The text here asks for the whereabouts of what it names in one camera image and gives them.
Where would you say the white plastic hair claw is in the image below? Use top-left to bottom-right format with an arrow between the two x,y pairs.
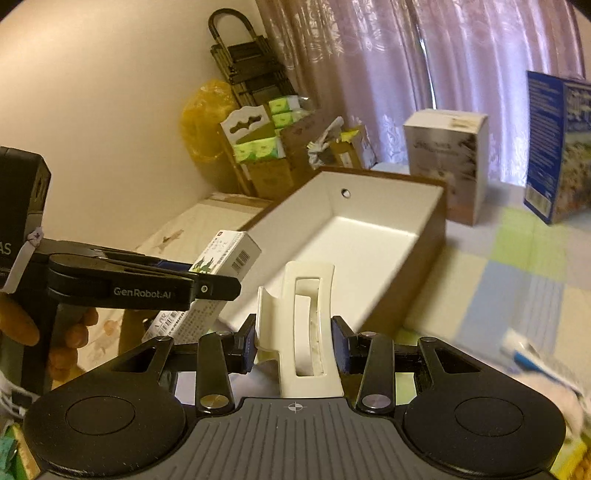
256,261 -> 344,398

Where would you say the small white green medicine box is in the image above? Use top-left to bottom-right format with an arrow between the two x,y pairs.
142,230 -> 262,345

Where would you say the person's left hand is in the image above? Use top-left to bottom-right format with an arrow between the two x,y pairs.
1,293 -> 98,383

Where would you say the brown white storage box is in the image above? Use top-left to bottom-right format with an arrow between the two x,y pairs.
221,168 -> 447,336

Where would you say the white blue toothpaste tube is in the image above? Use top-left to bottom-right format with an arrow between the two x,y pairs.
500,328 -> 588,396

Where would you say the checked blue green bedsheet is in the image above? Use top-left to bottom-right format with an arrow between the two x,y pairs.
174,177 -> 591,480

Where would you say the yellow plastic bag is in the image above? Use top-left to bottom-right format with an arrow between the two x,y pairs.
179,79 -> 238,164

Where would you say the rolled cream sock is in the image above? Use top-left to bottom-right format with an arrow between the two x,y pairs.
512,372 -> 585,441

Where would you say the open brown cardboard box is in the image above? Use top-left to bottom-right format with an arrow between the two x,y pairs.
278,110 -> 371,172

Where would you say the cardboard box of tissues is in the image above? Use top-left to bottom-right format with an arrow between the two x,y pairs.
218,94 -> 325,199

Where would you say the yellow snack packet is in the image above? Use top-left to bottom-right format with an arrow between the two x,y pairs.
551,435 -> 591,480

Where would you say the white humidifier box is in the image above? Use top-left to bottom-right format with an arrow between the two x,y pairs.
404,109 -> 489,226

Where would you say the blue milk carton box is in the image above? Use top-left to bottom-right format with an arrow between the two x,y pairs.
524,71 -> 590,224

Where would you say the pink lace curtain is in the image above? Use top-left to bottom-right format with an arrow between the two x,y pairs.
257,1 -> 590,185

